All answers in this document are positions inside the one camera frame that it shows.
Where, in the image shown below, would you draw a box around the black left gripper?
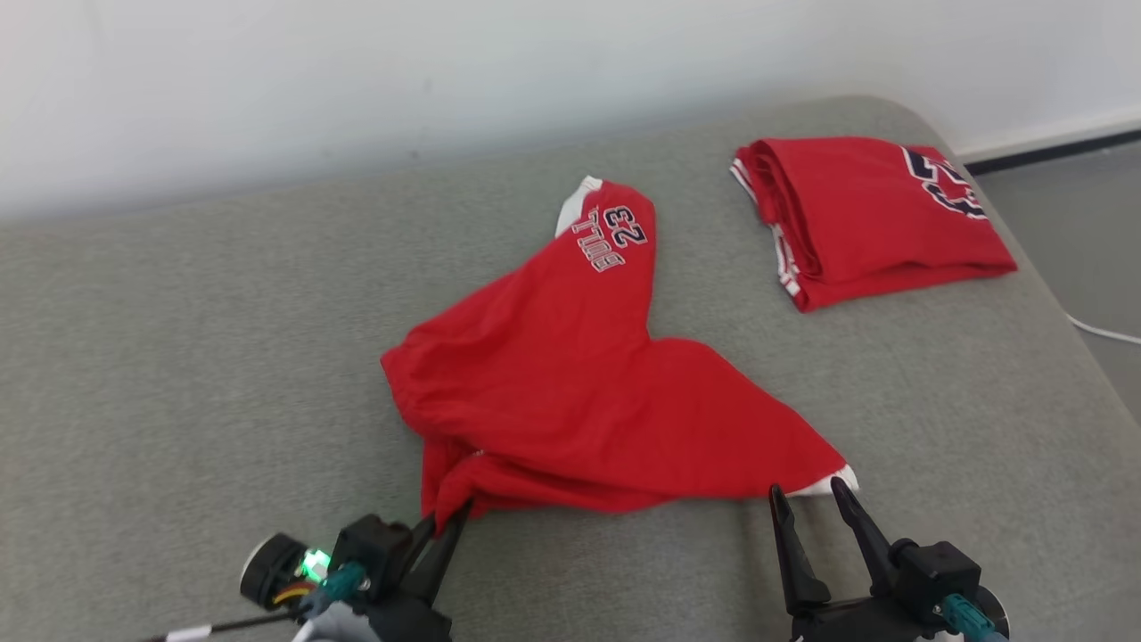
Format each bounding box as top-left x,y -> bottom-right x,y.
357,501 -> 473,642

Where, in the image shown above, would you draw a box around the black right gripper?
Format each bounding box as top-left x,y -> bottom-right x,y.
768,477 -> 946,642

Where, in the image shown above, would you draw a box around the red basketball shorts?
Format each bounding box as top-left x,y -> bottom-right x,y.
381,176 -> 859,536

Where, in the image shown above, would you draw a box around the red basketball jersey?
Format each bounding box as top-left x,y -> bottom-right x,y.
731,136 -> 1019,313

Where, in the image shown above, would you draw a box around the black baseboard strip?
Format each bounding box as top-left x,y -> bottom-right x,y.
963,129 -> 1141,175

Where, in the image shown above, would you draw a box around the left camera cable teal plug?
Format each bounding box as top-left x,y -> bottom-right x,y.
143,560 -> 371,642

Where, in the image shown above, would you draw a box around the camera cable teal plug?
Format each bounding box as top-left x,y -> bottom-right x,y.
143,560 -> 371,642
940,596 -> 992,642

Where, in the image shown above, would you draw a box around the right camera cable teal plug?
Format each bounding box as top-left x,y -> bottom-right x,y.
940,596 -> 992,642

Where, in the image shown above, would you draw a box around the white floor cable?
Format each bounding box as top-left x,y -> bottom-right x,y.
1065,312 -> 1141,345

